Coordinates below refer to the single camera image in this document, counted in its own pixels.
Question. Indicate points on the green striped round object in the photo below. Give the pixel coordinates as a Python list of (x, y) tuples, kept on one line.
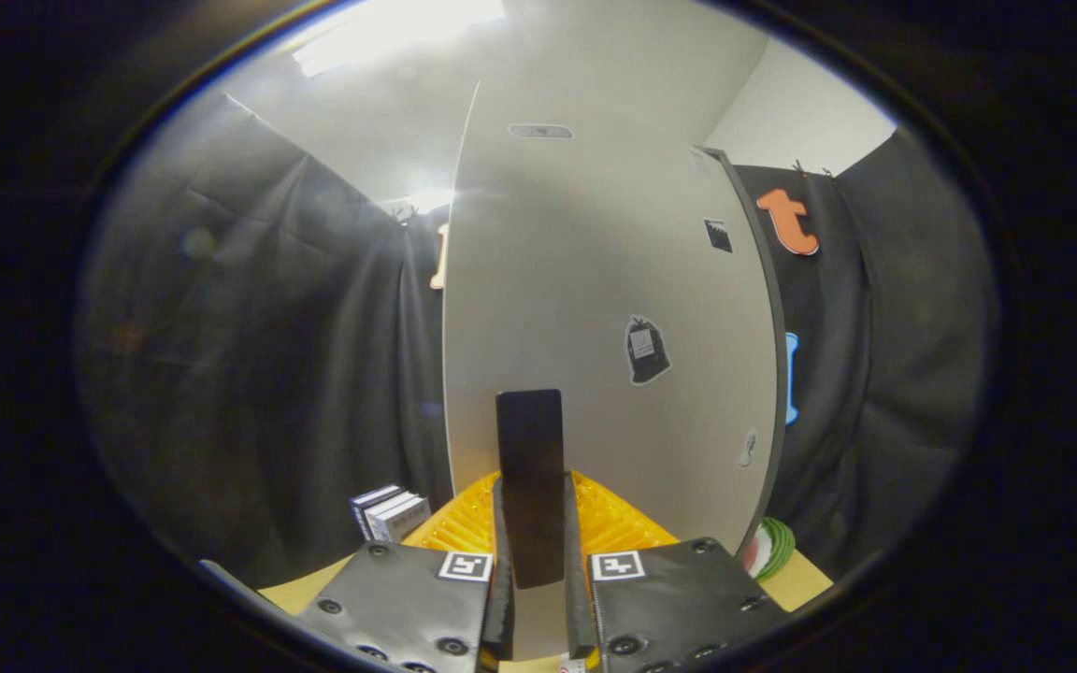
[(775, 547)]

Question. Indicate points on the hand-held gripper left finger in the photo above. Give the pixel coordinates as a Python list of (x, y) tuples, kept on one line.
[(503, 598)]

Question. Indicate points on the black backdrop cloth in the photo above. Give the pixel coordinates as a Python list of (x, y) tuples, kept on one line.
[(249, 374)]

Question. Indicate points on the grey shoe cabinet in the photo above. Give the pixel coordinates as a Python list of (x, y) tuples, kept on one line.
[(781, 393)]

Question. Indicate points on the large ceiling light panel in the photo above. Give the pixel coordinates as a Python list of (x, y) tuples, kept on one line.
[(389, 33)]

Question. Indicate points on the small ceiling light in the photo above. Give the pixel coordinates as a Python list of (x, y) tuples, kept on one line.
[(426, 201)]

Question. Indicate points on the white shoe cabinet door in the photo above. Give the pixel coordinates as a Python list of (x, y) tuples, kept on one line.
[(595, 280)]

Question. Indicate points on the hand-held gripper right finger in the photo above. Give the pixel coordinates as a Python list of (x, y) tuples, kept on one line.
[(579, 608)]

